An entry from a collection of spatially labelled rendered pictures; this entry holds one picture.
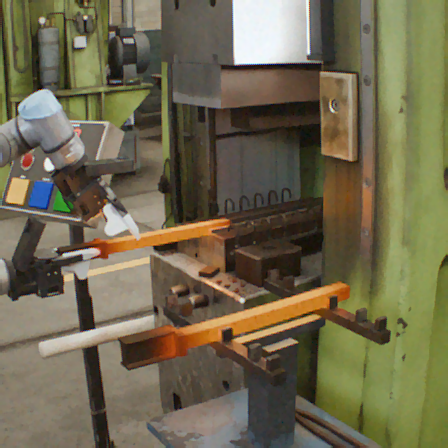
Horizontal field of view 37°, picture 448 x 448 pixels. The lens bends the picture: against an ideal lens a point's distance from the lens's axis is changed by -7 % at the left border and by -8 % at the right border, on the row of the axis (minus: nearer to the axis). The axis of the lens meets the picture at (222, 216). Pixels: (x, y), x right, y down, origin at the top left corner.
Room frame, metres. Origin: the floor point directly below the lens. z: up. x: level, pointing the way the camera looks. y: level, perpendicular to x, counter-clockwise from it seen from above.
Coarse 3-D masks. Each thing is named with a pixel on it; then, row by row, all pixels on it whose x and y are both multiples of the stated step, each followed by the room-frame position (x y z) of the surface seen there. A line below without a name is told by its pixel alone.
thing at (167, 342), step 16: (320, 288) 1.11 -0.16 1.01; (336, 288) 1.10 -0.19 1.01; (272, 304) 1.05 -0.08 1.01; (288, 304) 1.04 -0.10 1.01; (304, 304) 1.05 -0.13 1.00; (320, 304) 1.07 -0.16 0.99; (224, 320) 0.99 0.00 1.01; (240, 320) 0.99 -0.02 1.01; (256, 320) 1.00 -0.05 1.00; (272, 320) 1.02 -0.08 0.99; (128, 336) 0.91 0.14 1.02; (144, 336) 0.91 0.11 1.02; (160, 336) 0.91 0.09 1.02; (176, 336) 0.92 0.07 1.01; (192, 336) 0.94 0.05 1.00; (208, 336) 0.95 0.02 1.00; (128, 352) 0.89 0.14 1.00; (144, 352) 0.90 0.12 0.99; (160, 352) 0.92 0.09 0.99; (176, 352) 0.92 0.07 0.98; (128, 368) 0.88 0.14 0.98
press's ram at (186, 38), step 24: (168, 0) 1.63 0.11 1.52; (192, 0) 1.54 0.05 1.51; (216, 0) 1.46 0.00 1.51; (240, 0) 1.43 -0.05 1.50; (264, 0) 1.46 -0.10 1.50; (288, 0) 1.50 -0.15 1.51; (168, 24) 1.63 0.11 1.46; (192, 24) 1.54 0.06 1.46; (216, 24) 1.47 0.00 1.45; (240, 24) 1.42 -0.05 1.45; (264, 24) 1.46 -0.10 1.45; (288, 24) 1.50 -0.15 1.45; (168, 48) 1.63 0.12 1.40; (192, 48) 1.55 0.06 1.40; (216, 48) 1.47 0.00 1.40; (240, 48) 1.42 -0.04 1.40; (264, 48) 1.46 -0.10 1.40; (288, 48) 1.49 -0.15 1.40
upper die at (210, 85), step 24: (192, 72) 1.55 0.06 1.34; (216, 72) 1.47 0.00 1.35; (240, 72) 1.48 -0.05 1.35; (264, 72) 1.52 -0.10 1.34; (288, 72) 1.56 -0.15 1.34; (312, 72) 1.60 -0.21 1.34; (192, 96) 1.55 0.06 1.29; (216, 96) 1.47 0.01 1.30; (240, 96) 1.48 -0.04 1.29; (264, 96) 1.52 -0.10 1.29; (288, 96) 1.56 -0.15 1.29; (312, 96) 1.60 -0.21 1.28
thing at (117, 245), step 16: (192, 224) 1.51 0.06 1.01; (208, 224) 1.51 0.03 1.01; (224, 224) 1.53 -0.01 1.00; (96, 240) 1.38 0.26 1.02; (112, 240) 1.40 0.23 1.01; (128, 240) 1.40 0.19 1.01; (144, 240) 1.42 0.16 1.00; (160, 240) 1.44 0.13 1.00; (176, 240) 1.46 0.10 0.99; (96, 256) 1.35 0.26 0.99
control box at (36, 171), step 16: (80, 128) 1.90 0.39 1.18; (96, 128) 1.87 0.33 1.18; (112, 128) 1.87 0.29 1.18; (96, 144) 1.84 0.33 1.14; (112, 144) 1.87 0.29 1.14; (16, 160) 1.97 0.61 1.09; (32, 160) 1.93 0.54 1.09; (16, 176) 1.93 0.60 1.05; (32, 176) 1.90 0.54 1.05; (48, 176) 1.87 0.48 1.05; (16, 208) 1.87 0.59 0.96; (32, 208) 1.84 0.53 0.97; (48, 208) 1.81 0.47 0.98; (80, 224) 1.79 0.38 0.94; (96, 224) 1.79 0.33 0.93
